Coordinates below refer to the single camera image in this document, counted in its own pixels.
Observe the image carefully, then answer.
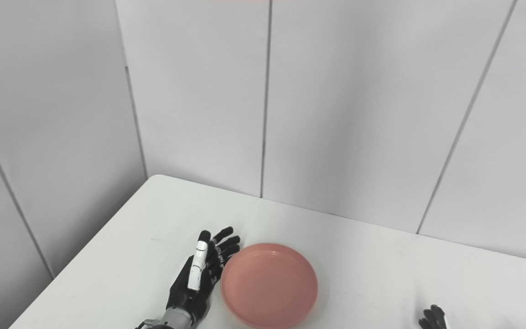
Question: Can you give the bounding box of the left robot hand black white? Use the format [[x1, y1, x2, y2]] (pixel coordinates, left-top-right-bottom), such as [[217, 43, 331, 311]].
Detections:
[[165, 226, 241, 327]]

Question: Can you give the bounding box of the pink round plate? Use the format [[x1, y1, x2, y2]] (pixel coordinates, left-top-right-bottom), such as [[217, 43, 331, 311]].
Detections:
[[220, 243, 319, 329]]

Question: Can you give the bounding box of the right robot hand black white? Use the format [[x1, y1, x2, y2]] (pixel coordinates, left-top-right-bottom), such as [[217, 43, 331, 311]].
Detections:
[[418, 304, 448, 329]]

